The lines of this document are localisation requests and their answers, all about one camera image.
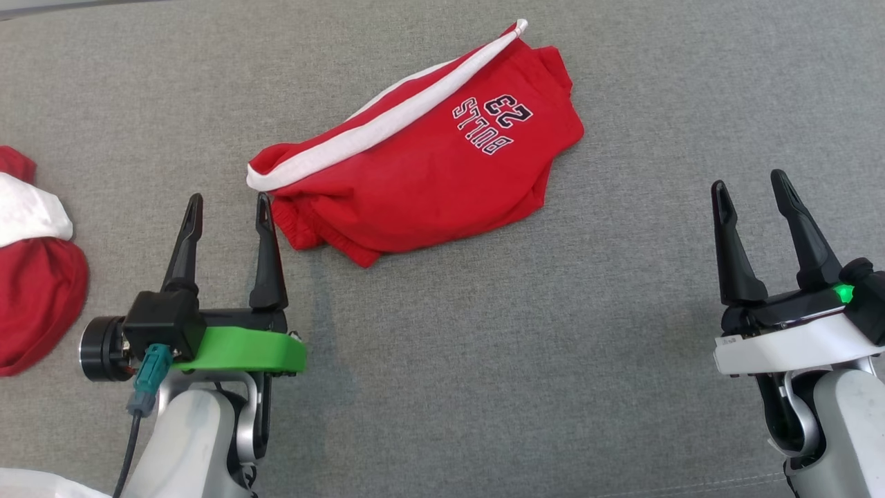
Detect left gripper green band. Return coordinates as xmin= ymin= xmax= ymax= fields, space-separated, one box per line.
xmin=162 ymin=192 xmax=307 ymax=376

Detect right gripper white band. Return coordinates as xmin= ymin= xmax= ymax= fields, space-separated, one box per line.
xmin=711 ymin=169 xmax=885 ymax=378

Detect red shirt with white sleeves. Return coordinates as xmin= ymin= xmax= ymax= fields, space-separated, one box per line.
xmin=0 ymin=145 xmax=89 ymax=378

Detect red shorts with white stripe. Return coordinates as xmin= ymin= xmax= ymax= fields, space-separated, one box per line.
xmin=247 ymin=19 xmax=585 ymax=268

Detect grey fabric sofa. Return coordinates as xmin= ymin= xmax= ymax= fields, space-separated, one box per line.
xmin=0 ymin=0 xmax=885 ymax=498

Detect teal cable connector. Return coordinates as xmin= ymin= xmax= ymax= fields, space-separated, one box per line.
xmin=127 ymin=344 xmax=172 ymax=418

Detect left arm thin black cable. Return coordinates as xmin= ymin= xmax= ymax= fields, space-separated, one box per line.
xmin=111 ymin=412 xmax=143 ymax=498

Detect white cable strap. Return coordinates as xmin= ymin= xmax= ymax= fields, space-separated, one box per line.
xmin=0 ymin=468 xmax=110 ymax=498

